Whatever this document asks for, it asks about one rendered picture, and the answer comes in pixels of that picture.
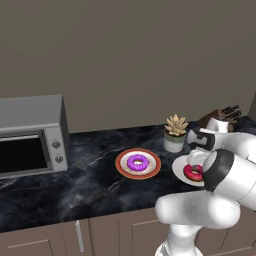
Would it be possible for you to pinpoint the brown knife block with knives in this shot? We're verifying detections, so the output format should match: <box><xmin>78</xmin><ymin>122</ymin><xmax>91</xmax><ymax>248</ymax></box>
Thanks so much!
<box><xmin>196</xmin><ymin>104</ymin><xmax>243</xmax><ymax>133</ymax></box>

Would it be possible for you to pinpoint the white plate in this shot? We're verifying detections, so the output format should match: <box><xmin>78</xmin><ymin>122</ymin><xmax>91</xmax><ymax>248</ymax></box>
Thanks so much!
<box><xmin>171</xmin><ymin>154</ymin><xmax>206</xmax><ymax>187</ymax></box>

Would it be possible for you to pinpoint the grey toaster oven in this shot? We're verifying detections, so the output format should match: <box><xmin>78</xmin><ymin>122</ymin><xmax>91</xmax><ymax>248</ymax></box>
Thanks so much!
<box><xmin>0</xmin><ymin>94</ymin><xmax>71</xmax><ymax>180</ymax></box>

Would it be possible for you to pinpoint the narrow brown cupboard panel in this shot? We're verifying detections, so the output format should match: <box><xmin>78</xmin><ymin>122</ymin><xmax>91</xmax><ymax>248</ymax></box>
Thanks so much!
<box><xmin>88</xmin><ymin>215</ymin><xmax>122</xmax><ymax>256</ymax></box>

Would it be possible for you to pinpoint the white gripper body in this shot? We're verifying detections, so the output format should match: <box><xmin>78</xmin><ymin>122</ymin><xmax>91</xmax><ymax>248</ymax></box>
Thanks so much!
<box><xmin>187</xmin><ymin>148</ymin><xmax>210</xmax><ymax>167</ymax></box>

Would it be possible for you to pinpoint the white cupboard door handle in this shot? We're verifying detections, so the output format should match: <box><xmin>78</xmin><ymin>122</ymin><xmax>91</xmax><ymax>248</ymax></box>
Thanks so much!
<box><xmin>75</xmin><ymin>219</ymin><xmax>85</xmax><ymax>253</ymax></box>

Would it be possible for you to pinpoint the black glass oven door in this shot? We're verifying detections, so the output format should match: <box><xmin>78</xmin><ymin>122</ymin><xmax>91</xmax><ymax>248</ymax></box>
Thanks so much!
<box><xmin>0</xmin><ymin>130</ymin><xmax>50</xmax><ymax>176</ymax></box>

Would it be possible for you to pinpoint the orange rimmed plate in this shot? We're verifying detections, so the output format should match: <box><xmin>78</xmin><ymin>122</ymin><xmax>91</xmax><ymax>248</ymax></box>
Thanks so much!
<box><xmin>114</xmin><ymin>147</ymin><xmax>162</xmax><ymax>181</ymax></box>

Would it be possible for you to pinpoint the beige succulent in white pot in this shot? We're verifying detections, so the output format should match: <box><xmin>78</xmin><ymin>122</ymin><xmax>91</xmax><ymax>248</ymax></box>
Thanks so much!
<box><xmin>162</xmin><ymin>113</ymin><xmax>190</xmax><ymax>154</ymax></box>

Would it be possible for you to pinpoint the red frosted doughnut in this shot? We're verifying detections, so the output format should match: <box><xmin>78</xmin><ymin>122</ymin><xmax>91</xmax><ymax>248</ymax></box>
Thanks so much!
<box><xmin>183</xmin><ymin>163</ymin><xmax>205</xmax><ymax>183</ymax></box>

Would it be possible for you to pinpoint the purple frosted doughnut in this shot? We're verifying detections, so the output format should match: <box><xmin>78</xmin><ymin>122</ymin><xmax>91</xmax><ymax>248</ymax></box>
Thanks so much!
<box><xmin>126</xmin><ymin>154</ymin><xmax>150</xmax><ymax>171</ymax></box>

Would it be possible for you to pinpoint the brown cupboard door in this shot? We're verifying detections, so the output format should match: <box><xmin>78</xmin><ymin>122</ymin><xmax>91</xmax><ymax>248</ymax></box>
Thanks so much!
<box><xmin>0</xmin><ymin>220</ymin><xmax>92</xmax><ymax>256</ymax></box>
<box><xmin>118</xmin><ymin>208</ymin><xmax>174</xmax><ymax>256</ymax></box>
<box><xmin>194</xmin><ymin>207</ymin><xmax>256</xmax><ymax>256</ymax></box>

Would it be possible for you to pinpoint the grey oven door handle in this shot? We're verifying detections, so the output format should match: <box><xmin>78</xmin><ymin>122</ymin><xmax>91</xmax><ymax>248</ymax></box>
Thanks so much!
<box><xmin>0</xmin><ymin>134</ymin><xmax>42</xmax><ymax>141</ymax></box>

